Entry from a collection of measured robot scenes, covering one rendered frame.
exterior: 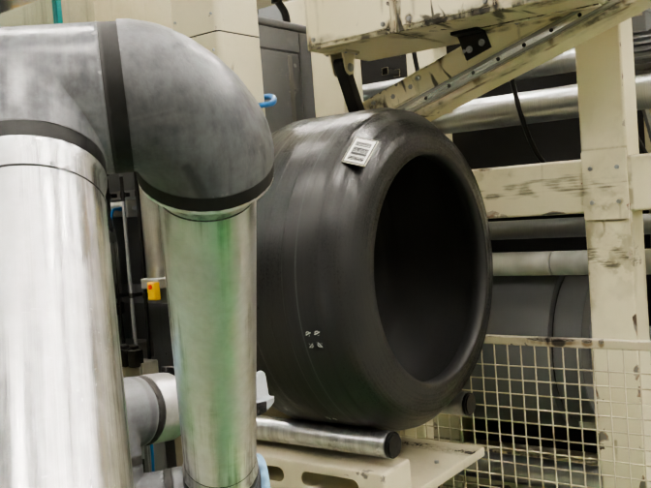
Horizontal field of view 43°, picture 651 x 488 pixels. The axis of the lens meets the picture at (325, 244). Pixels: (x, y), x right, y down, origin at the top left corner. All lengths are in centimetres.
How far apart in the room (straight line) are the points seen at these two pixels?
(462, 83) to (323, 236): 64
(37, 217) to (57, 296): 6
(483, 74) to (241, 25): 50
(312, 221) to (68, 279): 77
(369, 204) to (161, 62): 73
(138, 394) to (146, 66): 54
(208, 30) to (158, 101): 106
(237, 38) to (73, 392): 126
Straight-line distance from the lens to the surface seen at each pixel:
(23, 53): 63
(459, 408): 163
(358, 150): 132
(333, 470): 144
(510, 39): 175
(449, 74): 180
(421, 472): 157
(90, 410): 50
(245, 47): 171
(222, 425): 89
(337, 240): 126
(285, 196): 132
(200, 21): 169
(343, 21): 179
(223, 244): 71
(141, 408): 105
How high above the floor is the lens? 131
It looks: 3 degrees down
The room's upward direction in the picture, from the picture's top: 4 degrees counter-clockwise
